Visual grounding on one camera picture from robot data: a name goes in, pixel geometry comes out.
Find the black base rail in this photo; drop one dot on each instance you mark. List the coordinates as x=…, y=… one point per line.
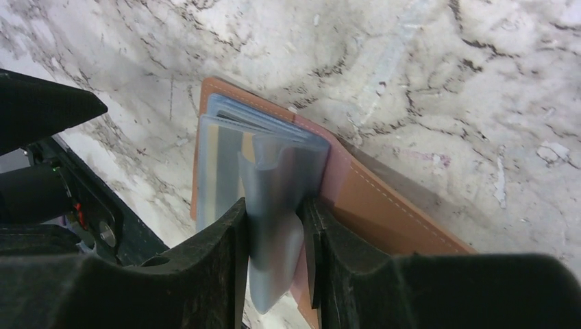
x=106, y=224

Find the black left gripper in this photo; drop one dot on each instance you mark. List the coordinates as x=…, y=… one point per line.
x=33, y=109

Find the brown leather card holder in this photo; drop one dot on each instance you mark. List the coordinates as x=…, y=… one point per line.
x=248, y=147

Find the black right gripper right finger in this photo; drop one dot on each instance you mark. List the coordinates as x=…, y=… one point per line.
x=355, y=285

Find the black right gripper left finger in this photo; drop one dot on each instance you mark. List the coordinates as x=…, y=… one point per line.
x=198, y=284

